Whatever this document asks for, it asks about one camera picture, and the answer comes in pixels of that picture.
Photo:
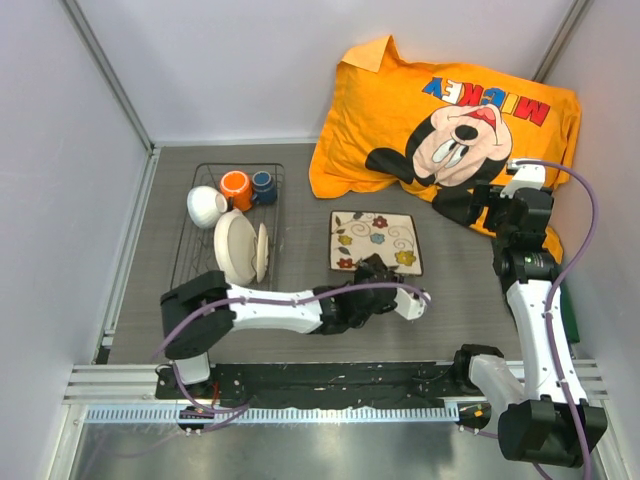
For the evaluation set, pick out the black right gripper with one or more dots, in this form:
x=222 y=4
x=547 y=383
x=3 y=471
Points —
x=487 y=196

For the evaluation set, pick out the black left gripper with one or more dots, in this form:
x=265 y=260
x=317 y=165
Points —
x=372 y=266

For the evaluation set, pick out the square floral plate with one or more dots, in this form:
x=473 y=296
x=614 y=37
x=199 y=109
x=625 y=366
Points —
x=357 y=235

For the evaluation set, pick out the large white oval dish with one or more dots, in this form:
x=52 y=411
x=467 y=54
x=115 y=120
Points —
x=235 y=247

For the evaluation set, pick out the black wire dish rack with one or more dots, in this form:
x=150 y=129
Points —
x=195 y=250

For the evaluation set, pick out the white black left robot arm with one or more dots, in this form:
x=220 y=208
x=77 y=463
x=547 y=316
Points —
x=200 y=312

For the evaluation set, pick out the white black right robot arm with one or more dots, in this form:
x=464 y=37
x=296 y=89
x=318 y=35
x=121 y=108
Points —
x=546 y=417

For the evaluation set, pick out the orange Mickey pillow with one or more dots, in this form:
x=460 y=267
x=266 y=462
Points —
x=437 y=129

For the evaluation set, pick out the small cream plate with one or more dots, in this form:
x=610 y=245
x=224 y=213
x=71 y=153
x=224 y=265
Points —
x=261 y=253

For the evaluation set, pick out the blue mug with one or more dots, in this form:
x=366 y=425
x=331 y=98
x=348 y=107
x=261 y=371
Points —
x=264 y=188

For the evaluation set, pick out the orange mug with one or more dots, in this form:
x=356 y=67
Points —
x=237 y=188

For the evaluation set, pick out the white ribbed bowl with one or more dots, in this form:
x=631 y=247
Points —
x=206 y=205

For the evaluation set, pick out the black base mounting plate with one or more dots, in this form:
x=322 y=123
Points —
x=329 y=386

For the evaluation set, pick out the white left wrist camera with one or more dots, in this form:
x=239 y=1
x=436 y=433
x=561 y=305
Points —
x=411 y=305

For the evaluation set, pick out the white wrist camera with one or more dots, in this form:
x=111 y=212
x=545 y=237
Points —
x=525 y=173
x=411 y=305

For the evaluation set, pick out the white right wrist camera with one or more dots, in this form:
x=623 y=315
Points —
x=525 y=173

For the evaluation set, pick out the aluminium frame rail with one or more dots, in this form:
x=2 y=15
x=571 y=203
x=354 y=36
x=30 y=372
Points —
x=121 y=383

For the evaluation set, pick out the white slotted cable duct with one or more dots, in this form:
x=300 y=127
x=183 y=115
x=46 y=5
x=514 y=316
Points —
x=181 y=413

